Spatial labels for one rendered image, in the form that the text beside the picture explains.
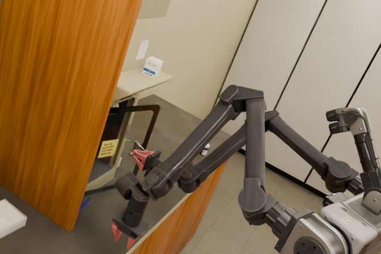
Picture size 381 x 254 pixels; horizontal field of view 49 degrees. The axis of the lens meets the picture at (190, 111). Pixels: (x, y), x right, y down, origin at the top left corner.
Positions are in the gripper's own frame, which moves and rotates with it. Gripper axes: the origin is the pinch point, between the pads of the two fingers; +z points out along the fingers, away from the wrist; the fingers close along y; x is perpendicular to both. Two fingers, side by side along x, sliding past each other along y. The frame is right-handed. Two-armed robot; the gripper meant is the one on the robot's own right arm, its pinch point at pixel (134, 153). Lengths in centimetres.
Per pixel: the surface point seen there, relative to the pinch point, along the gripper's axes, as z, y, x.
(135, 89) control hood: 0.7, 31.0, 14.8
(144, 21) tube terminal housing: 11, 50, 2
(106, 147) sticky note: 7.5, 1.8, 9.2
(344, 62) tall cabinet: -51, 20, -292
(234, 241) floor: -40, -120, -150
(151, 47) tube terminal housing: 11.5, 38.9, -9.8
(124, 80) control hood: 6.8, 31.0, 12.5
